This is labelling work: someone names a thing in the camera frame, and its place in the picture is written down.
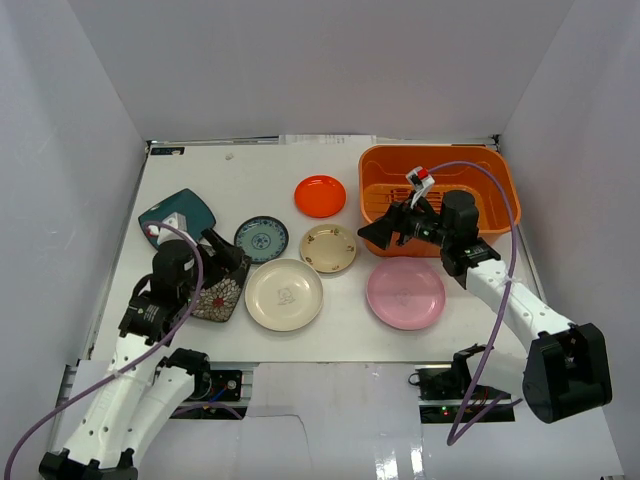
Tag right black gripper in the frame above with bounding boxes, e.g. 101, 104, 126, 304
358, 190, 453, 251

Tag blue floral round plate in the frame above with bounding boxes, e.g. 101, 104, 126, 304
234, 216, 289, 265

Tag dark chrysanthemum square plate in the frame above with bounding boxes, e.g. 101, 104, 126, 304
192, 255, 251, 323

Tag beige floral small plate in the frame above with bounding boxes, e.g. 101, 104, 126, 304
299, 224, 357, 274

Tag cream bear round plate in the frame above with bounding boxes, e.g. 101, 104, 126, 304
244, 258, 324, 332

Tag pink round plate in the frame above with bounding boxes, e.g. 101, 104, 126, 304
366, 257, 446, 331

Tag orange round plate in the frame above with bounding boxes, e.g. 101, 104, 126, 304
294, 175, 347, 218

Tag teal square plate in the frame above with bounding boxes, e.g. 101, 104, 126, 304
138, 188, 216, 249

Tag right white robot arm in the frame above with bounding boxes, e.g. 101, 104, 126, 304
358, 190, 613, 423

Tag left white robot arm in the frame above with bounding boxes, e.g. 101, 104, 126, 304
39, 225, 250, 479

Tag orange plastic bin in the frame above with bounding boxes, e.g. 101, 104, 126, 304
359, 145, 521, 244

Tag white paper sheets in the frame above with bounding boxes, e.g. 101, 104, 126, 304
278, 134, 377, 146

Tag black label sticker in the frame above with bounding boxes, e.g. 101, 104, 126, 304
150, 147, 185, 156

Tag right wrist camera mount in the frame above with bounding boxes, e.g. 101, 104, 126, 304
406, 167, 435, 208

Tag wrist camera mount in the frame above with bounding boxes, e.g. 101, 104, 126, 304
142, 212, 196, 249
406, 167, 435, 208

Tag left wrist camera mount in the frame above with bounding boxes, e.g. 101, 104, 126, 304
142, 212, 196, 249

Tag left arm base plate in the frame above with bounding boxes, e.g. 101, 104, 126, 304
172, 369, 252, 420

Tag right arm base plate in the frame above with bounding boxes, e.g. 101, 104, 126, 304
408, 344, 523, 425

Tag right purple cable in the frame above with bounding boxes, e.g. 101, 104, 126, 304
427, 161, 520, 446

